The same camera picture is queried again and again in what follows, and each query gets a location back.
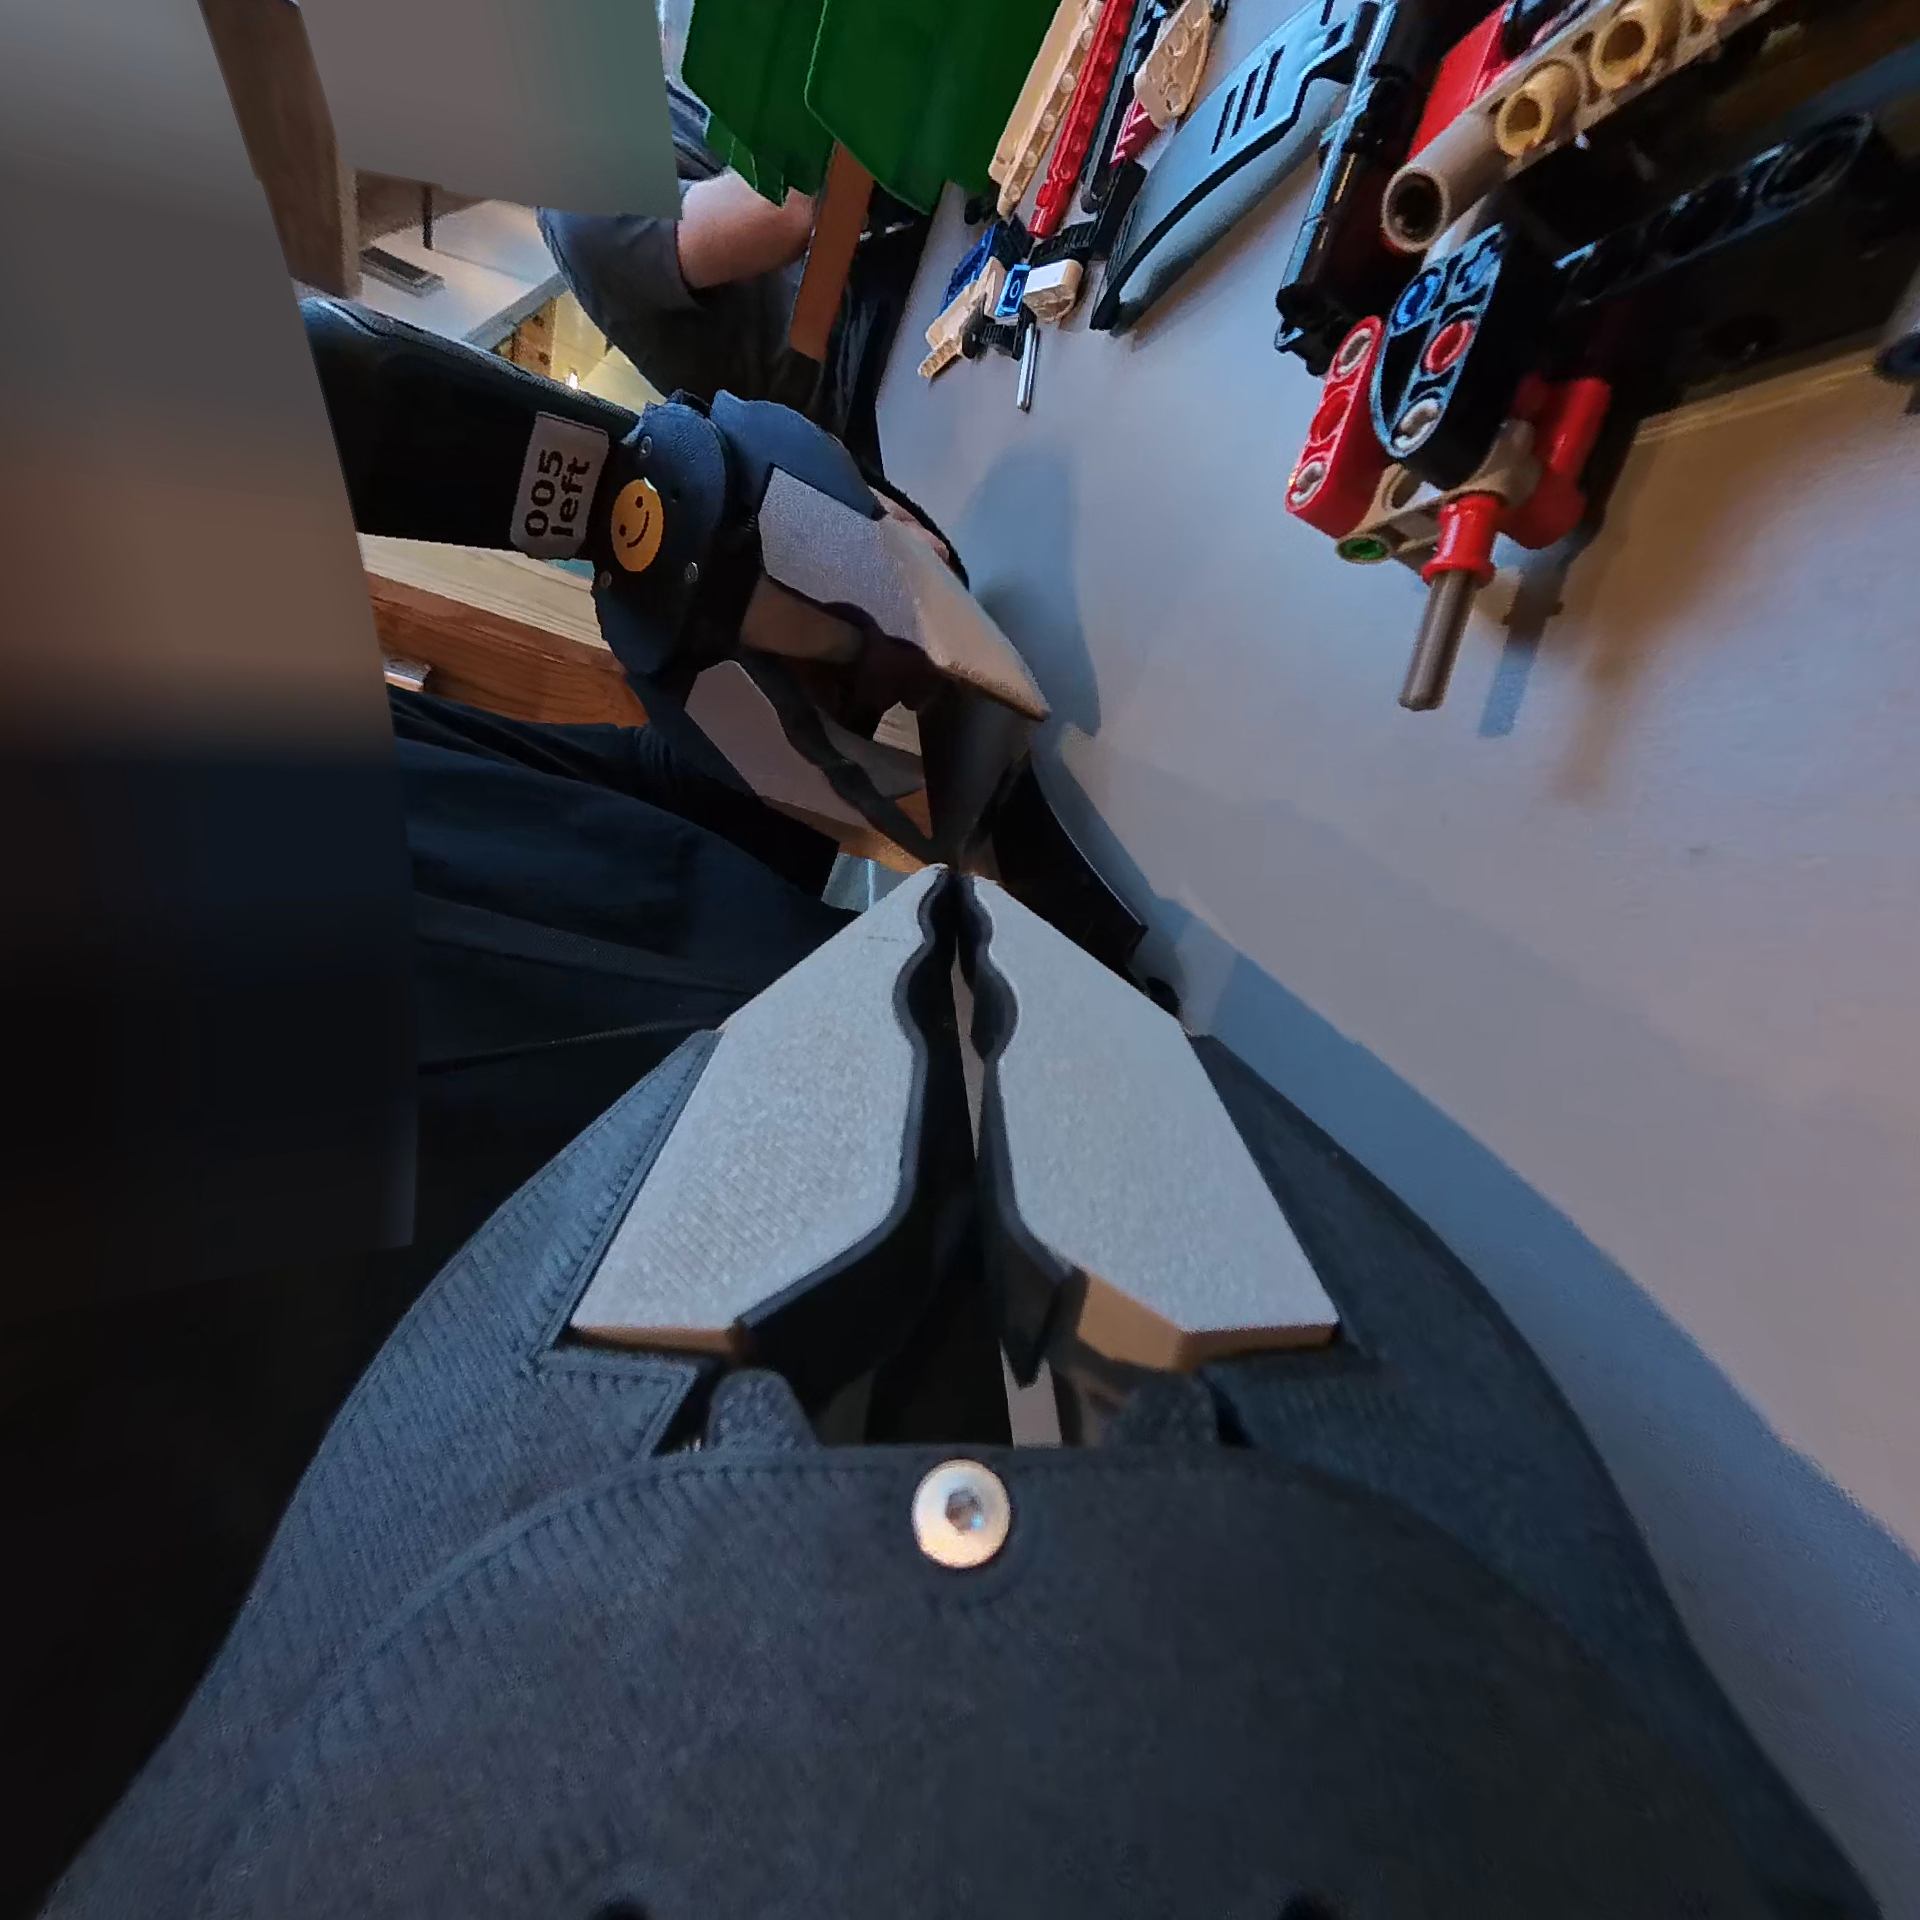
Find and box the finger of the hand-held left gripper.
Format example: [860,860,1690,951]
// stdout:
[680,656,934,847]
[754,467,1057,722]

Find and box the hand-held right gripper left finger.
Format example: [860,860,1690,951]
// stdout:
[568,865,963,1356]

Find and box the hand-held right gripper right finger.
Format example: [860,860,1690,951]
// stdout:
[964,874,1345,1445]

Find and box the wooden beam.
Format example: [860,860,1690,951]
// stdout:
[360,533,940,879]

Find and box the pile of toy building pieces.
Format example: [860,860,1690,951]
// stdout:
[916,0,1231,414]

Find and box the green plastic bin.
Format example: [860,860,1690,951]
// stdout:
[680,0,1058,213]

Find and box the partly built toy car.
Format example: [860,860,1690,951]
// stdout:
[1274,0,1920,716]

